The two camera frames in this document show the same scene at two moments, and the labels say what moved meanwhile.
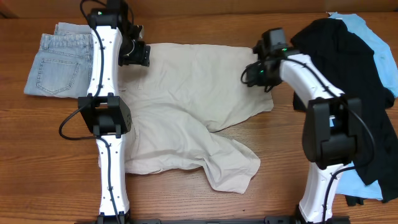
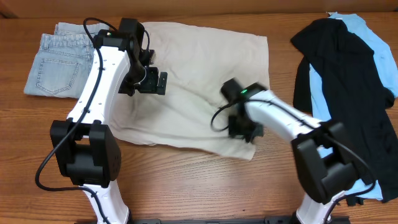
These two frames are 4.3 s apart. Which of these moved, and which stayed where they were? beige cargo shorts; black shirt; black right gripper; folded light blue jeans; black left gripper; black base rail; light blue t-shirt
Moved: black left gripper; beige cargo shorts; black right gripper
Stayed: black shirt; black base rail; folded light blue jeans; light blue t-shirt
